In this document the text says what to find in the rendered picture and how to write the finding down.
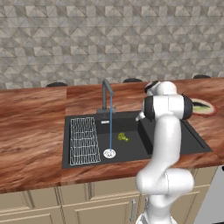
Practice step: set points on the dark grey sink faucet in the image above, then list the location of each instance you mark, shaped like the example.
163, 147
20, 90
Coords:
106, 86

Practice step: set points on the black sink basin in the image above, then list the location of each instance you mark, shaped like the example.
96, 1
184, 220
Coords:
134, 151

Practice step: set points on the blue water stream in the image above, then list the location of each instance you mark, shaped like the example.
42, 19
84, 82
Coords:
111, 125

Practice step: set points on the beige panel under sink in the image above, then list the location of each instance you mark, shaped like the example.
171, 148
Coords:
102, 191

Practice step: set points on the beige drawer front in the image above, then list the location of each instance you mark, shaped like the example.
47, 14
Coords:
204, 175
45, 197
13, 201

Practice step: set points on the green broccoli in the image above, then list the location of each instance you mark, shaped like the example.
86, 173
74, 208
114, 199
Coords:
122, 137

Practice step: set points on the white sink drain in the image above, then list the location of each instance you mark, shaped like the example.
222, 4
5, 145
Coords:
109, 153

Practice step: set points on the black round stool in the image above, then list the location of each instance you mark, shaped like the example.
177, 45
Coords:
132, 80
56, 84
201, 76

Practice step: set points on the red-rimmed round plate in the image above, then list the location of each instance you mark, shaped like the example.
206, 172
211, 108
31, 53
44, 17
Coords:
211, 110

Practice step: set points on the beige cupboard door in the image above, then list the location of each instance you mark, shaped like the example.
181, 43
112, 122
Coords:
188, 207
99, 213
29, 217

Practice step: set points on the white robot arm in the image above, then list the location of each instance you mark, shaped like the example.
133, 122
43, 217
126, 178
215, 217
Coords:
164, 145

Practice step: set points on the green and white food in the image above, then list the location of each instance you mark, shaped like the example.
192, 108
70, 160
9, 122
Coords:
202, 108

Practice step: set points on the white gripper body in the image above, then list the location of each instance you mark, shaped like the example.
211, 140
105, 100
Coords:
140, 116

